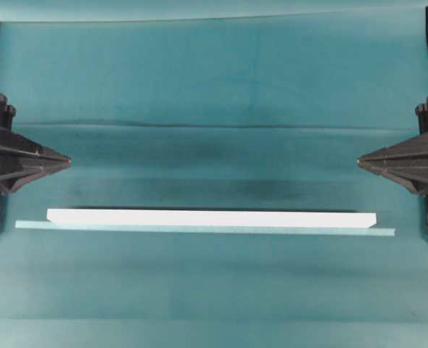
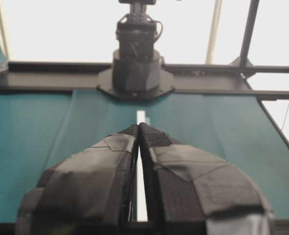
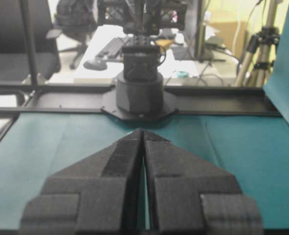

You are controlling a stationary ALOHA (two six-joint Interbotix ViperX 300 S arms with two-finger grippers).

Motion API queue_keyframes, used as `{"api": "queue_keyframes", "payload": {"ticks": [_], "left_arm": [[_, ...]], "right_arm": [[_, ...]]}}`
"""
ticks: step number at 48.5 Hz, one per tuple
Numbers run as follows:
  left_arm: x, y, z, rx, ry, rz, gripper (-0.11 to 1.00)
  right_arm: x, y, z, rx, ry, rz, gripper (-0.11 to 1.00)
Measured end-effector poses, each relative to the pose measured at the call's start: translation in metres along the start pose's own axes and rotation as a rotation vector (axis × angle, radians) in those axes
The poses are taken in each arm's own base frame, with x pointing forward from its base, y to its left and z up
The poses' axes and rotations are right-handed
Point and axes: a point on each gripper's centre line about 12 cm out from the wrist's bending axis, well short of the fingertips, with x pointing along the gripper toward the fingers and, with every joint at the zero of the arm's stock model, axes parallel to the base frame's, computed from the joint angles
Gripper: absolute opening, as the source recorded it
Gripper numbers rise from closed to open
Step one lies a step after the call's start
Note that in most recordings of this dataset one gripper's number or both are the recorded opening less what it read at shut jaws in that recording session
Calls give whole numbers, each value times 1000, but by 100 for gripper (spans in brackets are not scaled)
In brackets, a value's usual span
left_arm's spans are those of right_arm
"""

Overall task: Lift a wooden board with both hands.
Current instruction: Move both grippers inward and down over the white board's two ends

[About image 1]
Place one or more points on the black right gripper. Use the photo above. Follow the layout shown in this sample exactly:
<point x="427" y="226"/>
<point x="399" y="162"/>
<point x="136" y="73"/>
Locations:
<point x="411" y="174"/>

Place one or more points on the white wooden board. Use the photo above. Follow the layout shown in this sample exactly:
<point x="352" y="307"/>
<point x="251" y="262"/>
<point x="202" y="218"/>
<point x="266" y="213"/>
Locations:
<point x="211" y="218"/>

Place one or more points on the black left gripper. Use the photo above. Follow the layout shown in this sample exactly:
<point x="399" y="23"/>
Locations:
<point x="12" y="144"/>

